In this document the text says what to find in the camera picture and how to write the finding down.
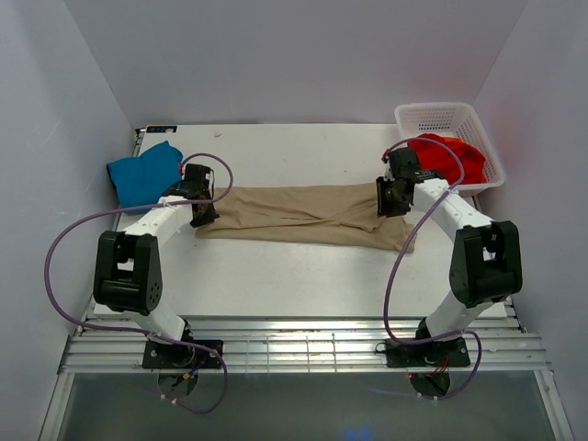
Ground beige t shirt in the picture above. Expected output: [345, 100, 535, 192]
[196, 183, 413, 251]

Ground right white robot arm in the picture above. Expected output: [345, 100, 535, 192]
[376, 140, 523, 346]

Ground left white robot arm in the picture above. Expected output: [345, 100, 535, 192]
[93, 164, 218, 341]

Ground red t shirt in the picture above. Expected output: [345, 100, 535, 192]
[407, 133, 487, 185]

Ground folded blue t shirt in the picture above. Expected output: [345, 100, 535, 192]
[107, 141, 184, 215]

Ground white plastic basket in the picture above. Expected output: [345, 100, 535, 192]
[394, 102, 505, 197]

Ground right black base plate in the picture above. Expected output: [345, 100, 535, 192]
[374, 337, 470, 368]

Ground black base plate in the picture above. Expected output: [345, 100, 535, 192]
[374, 337, 470, 368]
[141, 340, 221, 370]

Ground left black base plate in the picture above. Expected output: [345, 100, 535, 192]
[141, 340, 221, 370]

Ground aluminium frame rails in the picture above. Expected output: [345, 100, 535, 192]
[60, 316, 551, 374]

